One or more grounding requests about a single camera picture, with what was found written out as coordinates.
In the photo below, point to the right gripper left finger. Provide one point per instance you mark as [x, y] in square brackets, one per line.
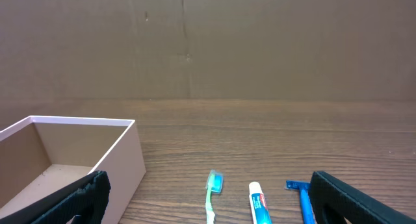
[83, 201]

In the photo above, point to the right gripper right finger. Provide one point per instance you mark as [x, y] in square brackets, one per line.
[336, 202]

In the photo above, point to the blue disposable razor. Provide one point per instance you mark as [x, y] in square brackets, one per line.
[305, 203]

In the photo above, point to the white teal toothpaste tube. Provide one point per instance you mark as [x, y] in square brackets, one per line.
[258, 205]

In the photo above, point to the green white toothbrush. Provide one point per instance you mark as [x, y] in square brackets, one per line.
[214, 184]

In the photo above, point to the white cardboard box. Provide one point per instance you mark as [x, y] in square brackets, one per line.
[42, 154]

